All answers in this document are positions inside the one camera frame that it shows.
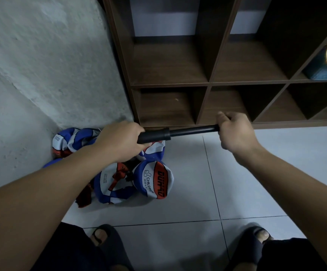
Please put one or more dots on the person's left hand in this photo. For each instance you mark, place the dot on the person's left hand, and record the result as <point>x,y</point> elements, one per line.
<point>118,141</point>

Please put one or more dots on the person's right hand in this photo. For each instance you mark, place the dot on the person's right hand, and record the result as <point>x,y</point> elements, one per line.
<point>240,135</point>

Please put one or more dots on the blue white red basketball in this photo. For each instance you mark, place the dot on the blue white red basketball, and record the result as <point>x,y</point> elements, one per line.
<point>67,141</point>
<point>155,180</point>
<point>85,195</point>
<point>110,186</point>
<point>155,149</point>

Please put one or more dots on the black hand pump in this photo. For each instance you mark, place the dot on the black hand pump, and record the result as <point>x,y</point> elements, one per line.
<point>158,134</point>

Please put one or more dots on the brown wooden cubby shelf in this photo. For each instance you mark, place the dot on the brown wooden cubby shelf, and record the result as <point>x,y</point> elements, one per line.
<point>169,62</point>

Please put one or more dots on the person's right forearm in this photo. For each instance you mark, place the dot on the person's right forearm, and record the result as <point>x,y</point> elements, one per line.
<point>299,200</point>

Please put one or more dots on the person's left forearm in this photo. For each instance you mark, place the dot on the person's left forearm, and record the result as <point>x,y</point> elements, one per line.
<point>39,206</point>

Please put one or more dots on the person's left foot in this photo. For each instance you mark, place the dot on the person's left foot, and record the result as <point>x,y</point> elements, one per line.
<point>98,237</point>

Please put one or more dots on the black sandal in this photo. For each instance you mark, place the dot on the black sandal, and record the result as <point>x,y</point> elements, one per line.
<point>248,248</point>
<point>115,245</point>

